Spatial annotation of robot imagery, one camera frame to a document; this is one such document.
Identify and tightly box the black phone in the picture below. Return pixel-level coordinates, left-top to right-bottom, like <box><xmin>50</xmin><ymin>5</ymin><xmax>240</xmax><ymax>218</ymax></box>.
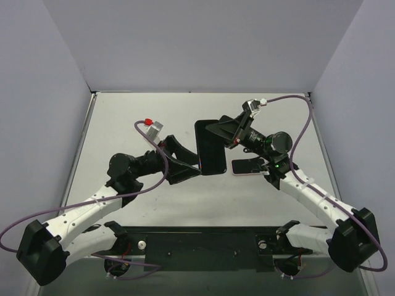
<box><xmin>194</xmin><ymin>120</ymin><xmax>227</xmax><ymax>176</ymax></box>

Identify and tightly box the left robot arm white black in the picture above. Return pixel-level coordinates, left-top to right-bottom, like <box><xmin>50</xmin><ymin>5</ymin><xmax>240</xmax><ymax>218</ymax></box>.
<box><xmin>16</xmin><ymin>135</ymin><xmax>201</xmax><ymax>286</ymax></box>

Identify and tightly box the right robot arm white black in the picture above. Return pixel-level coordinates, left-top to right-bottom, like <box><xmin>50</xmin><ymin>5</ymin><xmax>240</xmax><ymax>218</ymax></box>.
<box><xmin>206</xmin><ymin>111</ymin><xmax>383</xmax><ymax>273</ymax></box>

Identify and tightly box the phone in pink case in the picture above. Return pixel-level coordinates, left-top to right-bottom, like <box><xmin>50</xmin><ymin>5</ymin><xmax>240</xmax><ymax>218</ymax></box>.
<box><xmin>231</xmin><ymin>157</ymin><xmax>267</xmax><ymax>176</ymax></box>

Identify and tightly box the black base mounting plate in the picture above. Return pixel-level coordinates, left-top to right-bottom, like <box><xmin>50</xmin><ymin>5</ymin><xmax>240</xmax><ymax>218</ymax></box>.
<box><xmin>106</xmin><ymin>226</ymin><xmax>311</xmax><ymax>272</ymax></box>

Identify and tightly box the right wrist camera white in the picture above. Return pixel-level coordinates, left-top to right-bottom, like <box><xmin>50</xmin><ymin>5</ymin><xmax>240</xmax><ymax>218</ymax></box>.
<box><xmin>242</xmin><ymin>99</ymin><xmax>267</xmax><ymax>118</ymax></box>

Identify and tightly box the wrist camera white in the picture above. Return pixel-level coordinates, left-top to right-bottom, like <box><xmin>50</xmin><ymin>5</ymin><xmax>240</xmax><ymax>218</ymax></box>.
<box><xmin>144</xmin><ymin>118</ymin><xmax>164</xmax><ymax>144</ymax></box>
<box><xmin>242</xmin><ymin>99</ymin><xmax>267</xmax><ymax>118</ymax></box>

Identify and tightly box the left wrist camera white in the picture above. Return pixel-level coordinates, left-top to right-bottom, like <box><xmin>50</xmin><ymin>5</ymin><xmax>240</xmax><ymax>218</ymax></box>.
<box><xmin>144</xmin><ymin>118</ymin><xmax>164</xmax><ymax>144</ymax></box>

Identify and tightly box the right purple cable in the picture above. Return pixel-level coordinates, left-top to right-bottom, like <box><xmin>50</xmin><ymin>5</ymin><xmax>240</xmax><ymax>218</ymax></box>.
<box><xmin>265</xmin><ymin>95</ymin><xmax>389</xmax><ymax>280</ymax></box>

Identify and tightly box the purple cable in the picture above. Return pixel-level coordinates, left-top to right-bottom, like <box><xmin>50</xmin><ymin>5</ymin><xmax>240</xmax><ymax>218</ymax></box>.
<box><xmin>265</xmin><ymin>95</ymin><xmax>389</xmax><ymax>280</ymax></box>
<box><xmin>0</xmin><ymin>121</ymin><xmax>170</xmax><ymax>280</ymax></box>

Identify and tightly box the aluminium frame rail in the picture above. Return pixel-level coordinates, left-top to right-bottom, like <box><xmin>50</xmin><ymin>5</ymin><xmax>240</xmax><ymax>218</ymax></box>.
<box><xmin>312</xmin><ymin>110</ymin><xmax>342</xmax><ymax>201</ymax></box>

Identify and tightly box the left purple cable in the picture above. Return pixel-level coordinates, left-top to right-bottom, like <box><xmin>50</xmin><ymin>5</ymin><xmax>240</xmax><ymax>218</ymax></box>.
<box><xmin>0</xmin><ymin>121</ymin><xmax>170</xmax><ymax>280</ymax></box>

